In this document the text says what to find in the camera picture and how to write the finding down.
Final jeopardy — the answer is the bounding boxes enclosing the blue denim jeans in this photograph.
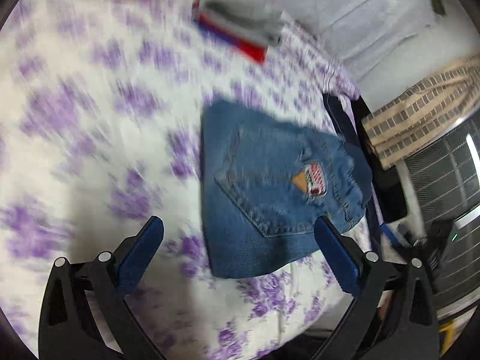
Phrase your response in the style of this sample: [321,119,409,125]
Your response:
[202,100,372,279]

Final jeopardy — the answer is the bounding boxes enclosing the black grid device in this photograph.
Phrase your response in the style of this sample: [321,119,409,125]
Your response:
[395,114,479,309]

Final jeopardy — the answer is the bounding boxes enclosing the dark navy striped garment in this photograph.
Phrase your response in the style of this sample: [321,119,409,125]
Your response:
[323,94,408,237]

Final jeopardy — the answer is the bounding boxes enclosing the beige checkered cloth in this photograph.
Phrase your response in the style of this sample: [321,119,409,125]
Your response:
[362,54,479,170]

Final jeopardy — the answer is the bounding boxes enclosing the folded red blue garment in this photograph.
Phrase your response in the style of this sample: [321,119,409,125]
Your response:
[192,1,268,64]

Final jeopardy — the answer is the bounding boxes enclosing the purple floral bed quilt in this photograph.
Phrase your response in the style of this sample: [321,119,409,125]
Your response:
[1,0,360,359]

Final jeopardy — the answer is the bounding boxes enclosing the folded grey garment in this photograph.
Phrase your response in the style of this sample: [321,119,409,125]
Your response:
[198,0,285,47]

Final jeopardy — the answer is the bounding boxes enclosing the white lace curtain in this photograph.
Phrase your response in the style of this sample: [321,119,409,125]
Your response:
[209,0,451,83]

